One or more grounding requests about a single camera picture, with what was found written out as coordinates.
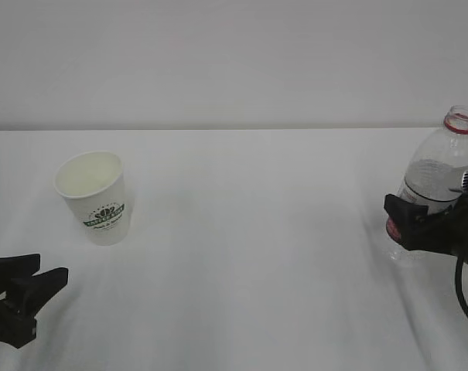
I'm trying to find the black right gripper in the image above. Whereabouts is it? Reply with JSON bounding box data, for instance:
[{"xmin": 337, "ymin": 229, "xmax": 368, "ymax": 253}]
[{"xmin": 384, "ymin": 194, "xmax": 468, "ymax": 264}]

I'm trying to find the white paper cup green logo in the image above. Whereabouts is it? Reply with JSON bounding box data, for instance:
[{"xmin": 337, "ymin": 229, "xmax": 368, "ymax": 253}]
[{"xmin": 53, "ymin": 151, "xmax": 130, "ymax": 246}]

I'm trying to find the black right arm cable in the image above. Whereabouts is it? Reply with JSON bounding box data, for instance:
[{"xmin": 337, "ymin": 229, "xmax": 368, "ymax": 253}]
[{"xmin": 454, "ymin": 253, "xmax": 468, "ymax": 329}]

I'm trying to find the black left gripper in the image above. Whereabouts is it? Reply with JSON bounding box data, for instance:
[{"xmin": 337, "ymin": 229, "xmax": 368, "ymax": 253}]
[{"xmin": 0, "ymin": 254, "xmax": 69, "ymax": 349}]

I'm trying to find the clear water bottle red label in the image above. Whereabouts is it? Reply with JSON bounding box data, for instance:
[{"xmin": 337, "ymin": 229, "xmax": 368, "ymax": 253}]
[{"xmin": 388, "ymin": 105, "xmax": 468, "ymax": 261}]

